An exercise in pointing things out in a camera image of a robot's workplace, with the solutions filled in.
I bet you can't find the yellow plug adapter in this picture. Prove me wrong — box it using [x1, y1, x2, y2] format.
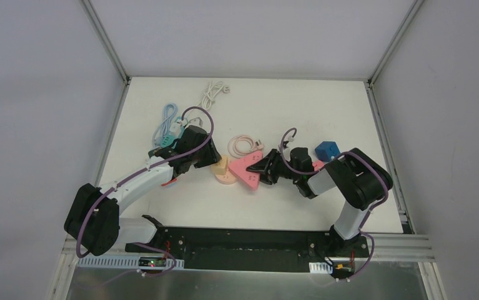
[210, 155, 229, 176]

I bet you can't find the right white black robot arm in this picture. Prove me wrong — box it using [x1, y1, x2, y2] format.
[246, 147, 393, 256]

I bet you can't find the red small adapter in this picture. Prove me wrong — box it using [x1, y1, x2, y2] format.
[161, 178, 177, 187]

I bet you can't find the white plug in teal strip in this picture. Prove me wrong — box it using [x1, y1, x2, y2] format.
[169, 120, 184, 139]

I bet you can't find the pink triangular power strip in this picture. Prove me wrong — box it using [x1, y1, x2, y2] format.
[229, 150, 264, 191]

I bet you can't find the pink coiled cable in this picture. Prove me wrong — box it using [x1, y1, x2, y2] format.
[227, 135, 265, 159]

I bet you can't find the teal power strip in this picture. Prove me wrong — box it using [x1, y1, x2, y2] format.
[153, 117, 187, 148]

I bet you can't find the pink square plug adapter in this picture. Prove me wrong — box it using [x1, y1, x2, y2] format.
[312, 160, 325, 171]

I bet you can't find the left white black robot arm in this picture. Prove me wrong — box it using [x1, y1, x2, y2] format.
[64, 126, 222, 256]

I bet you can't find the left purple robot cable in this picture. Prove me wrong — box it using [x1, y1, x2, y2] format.
[75, 106, 215, 259]

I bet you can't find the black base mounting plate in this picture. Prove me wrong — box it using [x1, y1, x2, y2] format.
[125, 227, 370, 273]

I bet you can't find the blue cube plug adapter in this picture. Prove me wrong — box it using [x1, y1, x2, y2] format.
[314, 141, 341, 163]

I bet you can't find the white coiled cable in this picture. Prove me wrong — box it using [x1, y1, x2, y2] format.
[199, 81, 231, 109]

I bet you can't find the light blue coiled cable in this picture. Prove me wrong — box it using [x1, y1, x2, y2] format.
[152, 102, 179, 146]

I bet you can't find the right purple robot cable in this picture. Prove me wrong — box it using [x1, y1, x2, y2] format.
[279, 127, 390, 218]

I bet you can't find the pale pink round socket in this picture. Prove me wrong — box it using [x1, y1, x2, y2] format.
[214, 171, 237, 185]

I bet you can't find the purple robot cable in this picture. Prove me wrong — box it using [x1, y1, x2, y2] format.
[75, 106, 215, 259]
[279, 127, 390, 218]

